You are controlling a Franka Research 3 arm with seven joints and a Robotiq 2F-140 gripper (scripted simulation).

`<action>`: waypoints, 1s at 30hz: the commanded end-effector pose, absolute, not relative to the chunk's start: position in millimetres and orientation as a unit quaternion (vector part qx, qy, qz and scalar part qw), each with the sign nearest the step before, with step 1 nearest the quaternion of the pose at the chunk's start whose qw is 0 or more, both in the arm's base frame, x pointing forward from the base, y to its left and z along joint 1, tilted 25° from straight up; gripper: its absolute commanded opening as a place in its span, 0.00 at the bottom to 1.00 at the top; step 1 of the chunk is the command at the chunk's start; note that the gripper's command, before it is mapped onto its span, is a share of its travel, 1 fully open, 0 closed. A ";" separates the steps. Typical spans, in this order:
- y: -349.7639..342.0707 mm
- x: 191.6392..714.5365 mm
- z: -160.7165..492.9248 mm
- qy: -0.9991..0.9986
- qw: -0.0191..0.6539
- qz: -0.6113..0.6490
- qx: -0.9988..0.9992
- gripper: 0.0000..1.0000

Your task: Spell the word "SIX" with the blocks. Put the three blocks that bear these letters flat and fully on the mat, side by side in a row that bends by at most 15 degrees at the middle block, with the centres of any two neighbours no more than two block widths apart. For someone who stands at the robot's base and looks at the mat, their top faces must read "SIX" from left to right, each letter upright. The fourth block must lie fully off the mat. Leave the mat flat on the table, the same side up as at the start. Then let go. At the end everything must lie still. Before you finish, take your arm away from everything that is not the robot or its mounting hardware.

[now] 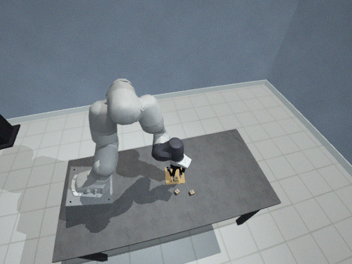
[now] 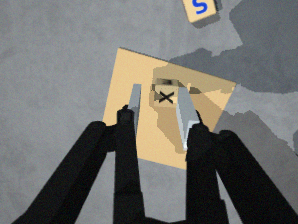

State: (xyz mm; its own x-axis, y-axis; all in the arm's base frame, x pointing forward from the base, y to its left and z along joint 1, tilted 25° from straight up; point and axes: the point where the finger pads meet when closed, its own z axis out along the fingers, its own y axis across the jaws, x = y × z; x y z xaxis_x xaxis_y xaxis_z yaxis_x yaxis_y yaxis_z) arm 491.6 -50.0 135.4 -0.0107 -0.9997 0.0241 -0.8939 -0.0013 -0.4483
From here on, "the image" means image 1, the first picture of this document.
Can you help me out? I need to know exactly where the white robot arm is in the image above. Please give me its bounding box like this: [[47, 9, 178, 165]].
[[71, 79, 192, 198]]

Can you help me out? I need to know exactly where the tan flat mat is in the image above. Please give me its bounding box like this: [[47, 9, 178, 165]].
[[165, 167, 185, 185]]

